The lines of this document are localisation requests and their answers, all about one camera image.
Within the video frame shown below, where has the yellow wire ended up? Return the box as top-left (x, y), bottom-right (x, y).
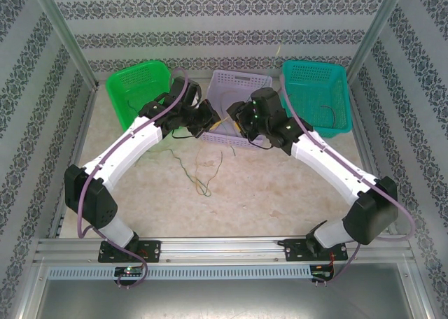
top-left (209, 118), bottom-right (242, 131)
top-left (218, 89), bottom-right (236, 156)

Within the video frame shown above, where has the yellow-green striped wire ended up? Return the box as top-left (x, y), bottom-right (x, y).
top-left (194, 144), bottom-right (213, 194)
top-left (195, 150), bottom-right (224, 197)

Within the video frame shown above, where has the lavender plastic basket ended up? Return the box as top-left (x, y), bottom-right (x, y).
top-left (199, 69), bottom-right (274, 150)

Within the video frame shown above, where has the teal plastic basket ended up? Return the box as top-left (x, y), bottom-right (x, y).
top-left (281, 59), bottom-right (354, 140)

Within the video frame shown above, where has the green plastic basket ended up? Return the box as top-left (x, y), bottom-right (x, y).
top-left (105, 59), bottom-right (176, 133)

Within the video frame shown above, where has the aluminium side rail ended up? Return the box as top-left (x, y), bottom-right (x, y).
top-left (47, 83), bottom-right (101, 239)
top-left (349, 84), bottom-right (400, 236)

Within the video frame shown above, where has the aluminium mounting rail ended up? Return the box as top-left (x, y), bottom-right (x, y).
top-left (34, 237), bottom-right (410, 264)

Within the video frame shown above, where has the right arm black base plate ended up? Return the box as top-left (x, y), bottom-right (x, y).
top-left (283, 237), bottom-right (348, 262)

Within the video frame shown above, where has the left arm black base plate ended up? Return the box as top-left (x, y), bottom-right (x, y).
top-left (97, 240), bottom-right (162, 264)

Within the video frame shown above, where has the aluminium frame post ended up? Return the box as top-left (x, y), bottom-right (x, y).
top-left (33, 0), bottom-right (99, 87)
top-left (348, 0), bottom-right (409, 76)

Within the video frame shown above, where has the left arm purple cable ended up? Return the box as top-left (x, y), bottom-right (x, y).
top-left (76, 66), bottom-right (192, 289)

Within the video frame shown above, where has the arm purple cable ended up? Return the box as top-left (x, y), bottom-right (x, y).
top-left (279, 84), bottom-right (417, 288)
top-left (76, 66), bottom-right (192, 289)

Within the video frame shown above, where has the slotted grey cable duct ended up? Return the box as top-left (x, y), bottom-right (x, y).
top-left (47, 265), bottom-right (312, 280)

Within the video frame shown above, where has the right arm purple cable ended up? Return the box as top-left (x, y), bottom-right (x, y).
top-left (279, 84), bottom-right (417, 288)

